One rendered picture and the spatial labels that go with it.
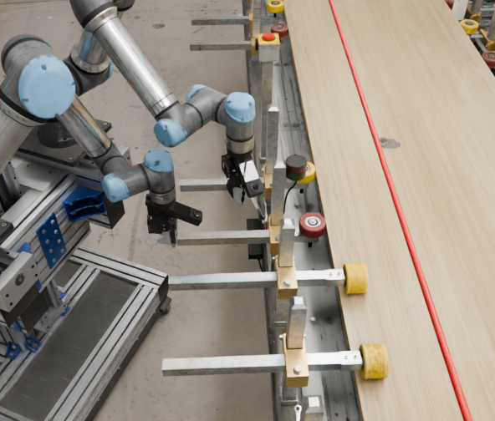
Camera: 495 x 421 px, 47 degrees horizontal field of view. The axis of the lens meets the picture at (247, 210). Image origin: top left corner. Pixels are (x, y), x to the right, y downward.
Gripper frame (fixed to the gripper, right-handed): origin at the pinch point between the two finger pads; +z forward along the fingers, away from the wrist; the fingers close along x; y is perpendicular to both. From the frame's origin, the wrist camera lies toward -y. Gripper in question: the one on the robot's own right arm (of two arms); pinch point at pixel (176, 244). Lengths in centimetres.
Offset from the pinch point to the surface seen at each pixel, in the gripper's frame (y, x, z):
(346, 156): -57, -31, -8
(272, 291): -29.6, 9.9, 12.2
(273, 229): -30.2, -0.7, -4.8
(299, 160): -36.8, -4.0, -29.0
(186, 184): -2.4, -24.1, -3.3
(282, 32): -43, -121, -8
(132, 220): 34, -93, 83
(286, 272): -31.2, 24.8, -14.8
